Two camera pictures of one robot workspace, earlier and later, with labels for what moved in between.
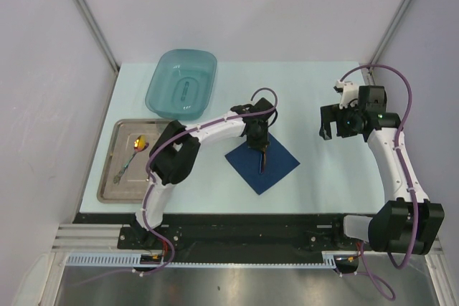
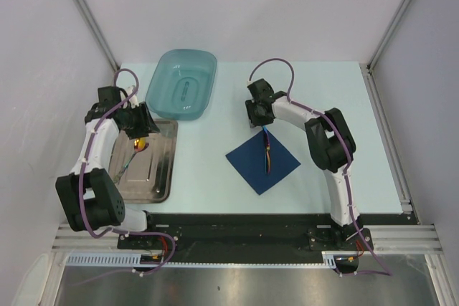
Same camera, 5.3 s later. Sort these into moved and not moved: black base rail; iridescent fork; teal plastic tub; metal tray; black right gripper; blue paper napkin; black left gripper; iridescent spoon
Moved: iridescent fork; black right gripper; black left gripper
Not moved: teal plastic tub; metal tray; iridescent spoon; black base rail; blue paper napkin
